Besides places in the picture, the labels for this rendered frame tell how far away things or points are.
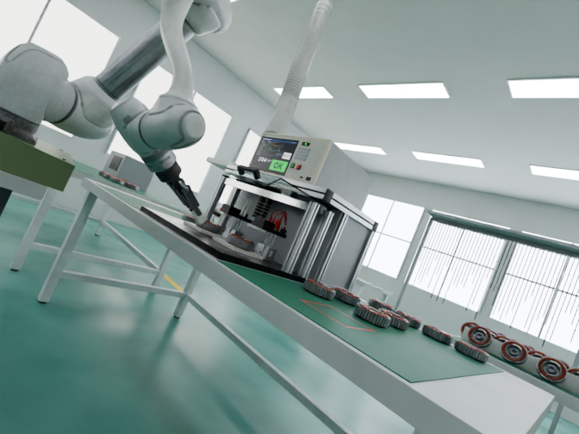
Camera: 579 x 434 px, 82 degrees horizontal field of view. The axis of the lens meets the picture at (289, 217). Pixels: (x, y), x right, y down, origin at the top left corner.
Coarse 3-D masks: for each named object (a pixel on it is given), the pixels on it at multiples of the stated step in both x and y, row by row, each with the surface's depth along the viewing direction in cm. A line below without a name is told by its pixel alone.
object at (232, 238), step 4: (228, 236) 127; (232, 236) 126; (236, 236) 126; (228, 240) 126; (232, 240) 125; (236, 240) 125; (240, 240) 125; (244, 240) 126; (248, 240) 132; (232, 244) 126; (236, 244) 125; (240, 244) 126; (244, 244) 125; (248, 244) 127; (252, 244) 128; (244, 248) 126; (248, 248) 127; (252, 248) 130
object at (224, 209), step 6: (216, 210) 151; (222, 210) 152; (228, 210) 149; (234, 210) 151; (240, 210) 153; (228, 216) 150; (234, 216) 151; (240, 216) 154; (240, 222) 156; (234, 228) 158
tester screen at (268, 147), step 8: (264, 144) 162; (272, 144) 158; (280, 144) 154; (288, 144) 151; (256, 152) 164; (264, 152) 160; (272, 152) 156; (288, 152) 149; (256, 160) 162; (280, 160) 151; (288, 160) 147; (264, 168) 156
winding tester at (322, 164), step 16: (304, 144) 144; (320, 144) 138; (304, 160) 141; (320, 160) 135; (336, 160) 141; (352, 160) 149; (288, 176) 144; (304, 176) 138; (320, 176) 136; (336, 176) 144; (352, 176) 152; (368, 176) 160; (336, 192) 146; (352, 192) 155
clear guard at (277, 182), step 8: (224, 176) 124; (232, 176) 122; (240, 176) 120; (248, 176) 119; (264, 176) 116; (272, 176) 115; (256, 184) 110; (264, 184) 109; (272, 184) 134; (280, 184) 125; (288, 184) 117; (288, 192) 138; (296, 192) 127; (304, 192) 122; (312, 200) 130
